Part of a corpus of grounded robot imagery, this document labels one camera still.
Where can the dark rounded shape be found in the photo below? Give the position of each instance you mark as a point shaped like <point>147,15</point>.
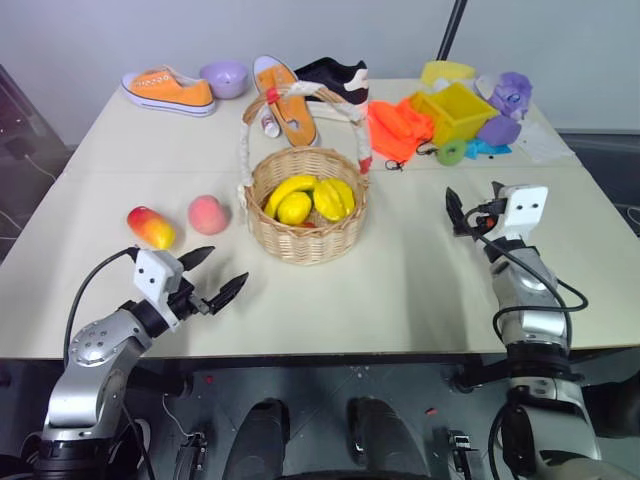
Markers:
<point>385,440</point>
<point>260,440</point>

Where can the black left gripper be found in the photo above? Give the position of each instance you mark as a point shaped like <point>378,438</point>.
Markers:
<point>185,300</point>

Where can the black white sneaker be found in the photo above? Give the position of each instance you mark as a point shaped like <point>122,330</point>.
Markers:
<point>340,80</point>

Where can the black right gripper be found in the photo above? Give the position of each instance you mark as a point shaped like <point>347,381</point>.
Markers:
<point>487,220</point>

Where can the yellow sponge block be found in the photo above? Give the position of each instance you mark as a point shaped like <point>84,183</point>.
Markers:
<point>445,71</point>

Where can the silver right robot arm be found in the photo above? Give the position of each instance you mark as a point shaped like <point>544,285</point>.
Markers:
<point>535,320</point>

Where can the yellow toy starfruit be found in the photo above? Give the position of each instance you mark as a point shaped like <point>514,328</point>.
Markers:
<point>334,200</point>

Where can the blue plastic piece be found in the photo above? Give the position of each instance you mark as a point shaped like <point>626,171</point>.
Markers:
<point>487,149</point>

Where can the small red object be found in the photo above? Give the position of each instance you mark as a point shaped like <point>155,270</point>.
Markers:
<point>307,224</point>

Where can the orange canvas sneaker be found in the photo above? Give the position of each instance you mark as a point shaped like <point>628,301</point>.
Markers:
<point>170,92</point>
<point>290,100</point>

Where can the orange mesh bag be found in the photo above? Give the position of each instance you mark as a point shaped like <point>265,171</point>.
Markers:
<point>395,127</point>

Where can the black metal pole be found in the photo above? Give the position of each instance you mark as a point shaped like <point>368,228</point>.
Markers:
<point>450,30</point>

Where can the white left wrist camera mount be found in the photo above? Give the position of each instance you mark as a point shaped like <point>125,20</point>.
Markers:
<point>150,280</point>

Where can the small white red bottle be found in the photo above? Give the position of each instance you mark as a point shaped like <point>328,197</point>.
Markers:
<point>271,125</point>

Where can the white plastic bag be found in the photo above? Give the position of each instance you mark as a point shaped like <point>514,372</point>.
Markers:
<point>545,142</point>

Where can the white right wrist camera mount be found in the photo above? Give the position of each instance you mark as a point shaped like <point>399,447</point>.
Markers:
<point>525,210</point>

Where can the purple plastic bowl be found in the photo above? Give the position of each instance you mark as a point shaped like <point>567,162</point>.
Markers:
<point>225,80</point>

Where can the yellow toy lemon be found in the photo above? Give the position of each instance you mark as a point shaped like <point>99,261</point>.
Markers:
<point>294,207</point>

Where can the red yellow toy mango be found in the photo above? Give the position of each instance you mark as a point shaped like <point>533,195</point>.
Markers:
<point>150,227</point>

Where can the yellow plastic box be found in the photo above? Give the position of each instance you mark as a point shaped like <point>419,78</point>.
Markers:
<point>460,117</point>

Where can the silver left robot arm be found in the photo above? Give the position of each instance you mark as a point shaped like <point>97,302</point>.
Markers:
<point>90,350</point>

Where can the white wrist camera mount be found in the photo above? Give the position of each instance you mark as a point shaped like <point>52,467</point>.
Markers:
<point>150,280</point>
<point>525,210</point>

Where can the yellow toy banana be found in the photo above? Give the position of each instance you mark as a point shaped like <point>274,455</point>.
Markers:
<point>290,186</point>

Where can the pink toy peach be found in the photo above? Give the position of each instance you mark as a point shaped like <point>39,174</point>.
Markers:
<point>207,215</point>

